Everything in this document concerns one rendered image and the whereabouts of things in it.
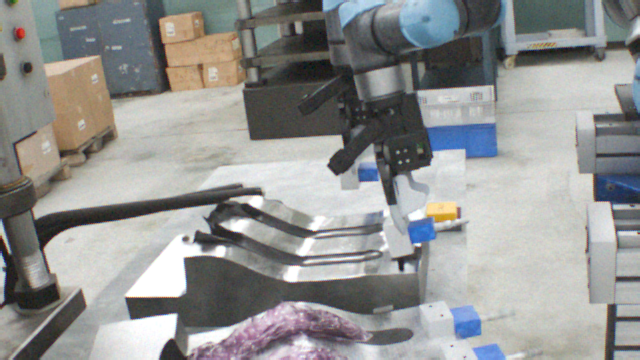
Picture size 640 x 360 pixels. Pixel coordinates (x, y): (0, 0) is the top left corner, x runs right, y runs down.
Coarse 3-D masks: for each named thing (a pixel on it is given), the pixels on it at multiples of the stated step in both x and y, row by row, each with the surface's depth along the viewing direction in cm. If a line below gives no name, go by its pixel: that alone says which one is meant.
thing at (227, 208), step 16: (224, 208) 126; (240, 208) 130; (256, 208) 130; (272, 224) 128; (288, 224) 129; (208, 240) 117; (224, 240) 116; (240, 240) 120; (256, 240) 119; (272, 256) 118; (288, 256) 119; (304, 256) 119; (320, 256) 118; (336, 256) 117; (352, 256) 116; (368, 256) 115
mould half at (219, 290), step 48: (192, 240) 138; (288, 240) 124; (336, 240) 123; (384, 240) 119; (144, 288) 120; (192, 288) 115; (240, 288) 113; (288, 288) 111; (336, 288) 110; (384, 288) 108
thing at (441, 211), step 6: (432, 204) 145; (438, 204) 145; (444, 204) 144; (450, 204) 144; (426, 210) 143; (432, 210) 142; (438, 210) 142; (444, 210) 141; (450, 210) 141; (456, 210) 144; (438, 216) 141; (444, 216) 140; (450, 216) 140; (456, 216) 141
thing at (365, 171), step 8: (360, 160) 142; (360, 168) 139; (368, 168) 138; (376, 168) 138; (344, 176) 139; (352, 176) 139; (360, 176) 139; (368, 176) 139; (376, 176) 138; (344, 184) 140; (352, 184) 139; (360, 184) 141
